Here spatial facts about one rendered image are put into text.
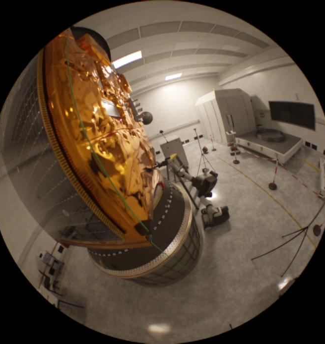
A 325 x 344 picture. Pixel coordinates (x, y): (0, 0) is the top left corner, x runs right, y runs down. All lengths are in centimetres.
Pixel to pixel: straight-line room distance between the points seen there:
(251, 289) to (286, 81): 786
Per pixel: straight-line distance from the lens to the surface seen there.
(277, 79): 778
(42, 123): 54
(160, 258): 132
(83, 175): 47
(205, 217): 266
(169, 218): 129
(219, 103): 632
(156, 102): 874
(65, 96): 55
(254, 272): 250
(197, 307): 243
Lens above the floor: 237
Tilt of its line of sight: 24 degrees down
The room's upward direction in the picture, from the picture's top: 24 degrees counter-clockwise
